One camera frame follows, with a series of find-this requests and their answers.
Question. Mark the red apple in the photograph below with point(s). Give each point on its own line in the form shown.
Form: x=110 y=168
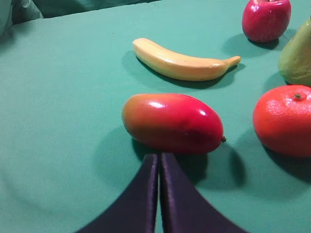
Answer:
x=265 y=21

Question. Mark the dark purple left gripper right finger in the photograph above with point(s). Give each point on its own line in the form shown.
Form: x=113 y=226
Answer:
x=183 y=208

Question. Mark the red mango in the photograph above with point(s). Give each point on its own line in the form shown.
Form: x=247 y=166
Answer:
x=170 y=122

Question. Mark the orange tangerine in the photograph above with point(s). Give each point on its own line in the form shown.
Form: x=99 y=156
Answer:
x=282 y=120

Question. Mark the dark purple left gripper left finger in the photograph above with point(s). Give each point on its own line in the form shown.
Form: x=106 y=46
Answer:
x=134 y=211

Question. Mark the green pear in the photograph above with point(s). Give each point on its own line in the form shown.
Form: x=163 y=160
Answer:
x=294 y=63

